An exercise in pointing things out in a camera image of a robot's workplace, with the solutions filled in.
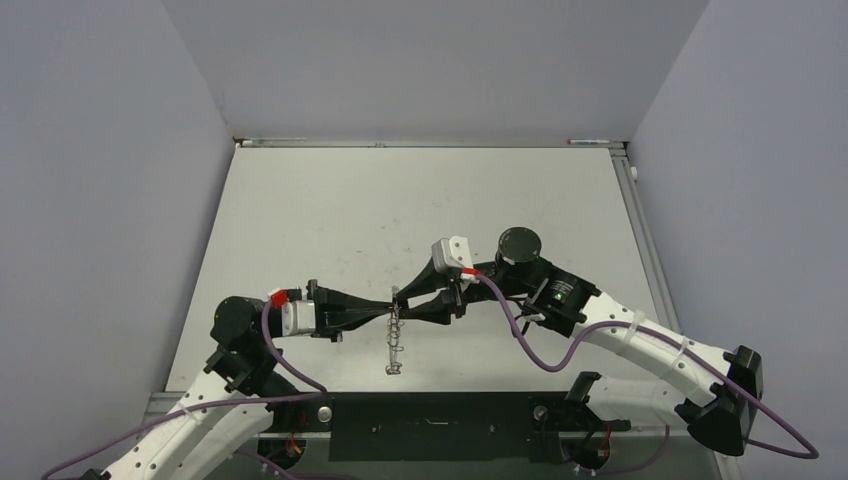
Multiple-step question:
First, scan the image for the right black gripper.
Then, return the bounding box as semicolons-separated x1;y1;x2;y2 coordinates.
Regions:
397;255;532;321

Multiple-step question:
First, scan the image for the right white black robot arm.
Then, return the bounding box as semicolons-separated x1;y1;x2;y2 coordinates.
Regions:
393;227;763;457

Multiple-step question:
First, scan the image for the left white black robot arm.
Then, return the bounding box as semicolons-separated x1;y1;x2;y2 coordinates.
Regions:
82;281;396;479

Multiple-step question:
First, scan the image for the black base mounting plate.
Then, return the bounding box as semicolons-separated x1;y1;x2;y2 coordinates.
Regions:
258;391;631;467

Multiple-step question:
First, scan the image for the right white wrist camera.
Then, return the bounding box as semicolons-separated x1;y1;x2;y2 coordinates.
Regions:
431;236;474;274

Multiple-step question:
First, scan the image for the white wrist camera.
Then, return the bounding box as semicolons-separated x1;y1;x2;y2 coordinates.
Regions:
281;300;316;337
431;236;474;274

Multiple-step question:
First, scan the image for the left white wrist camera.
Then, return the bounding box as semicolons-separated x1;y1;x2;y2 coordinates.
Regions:
281;300;316;337

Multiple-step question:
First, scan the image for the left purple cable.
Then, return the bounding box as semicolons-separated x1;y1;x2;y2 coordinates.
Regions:
40;290;327;480

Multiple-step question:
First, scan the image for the purple cable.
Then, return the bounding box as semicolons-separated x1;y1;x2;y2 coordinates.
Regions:
40;290;327;480
463;268;820;461

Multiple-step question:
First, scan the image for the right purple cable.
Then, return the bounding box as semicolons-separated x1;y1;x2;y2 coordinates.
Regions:
463;268;820;461

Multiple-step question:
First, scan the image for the marker pen at wall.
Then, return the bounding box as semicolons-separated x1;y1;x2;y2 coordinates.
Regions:
567;139;613;146

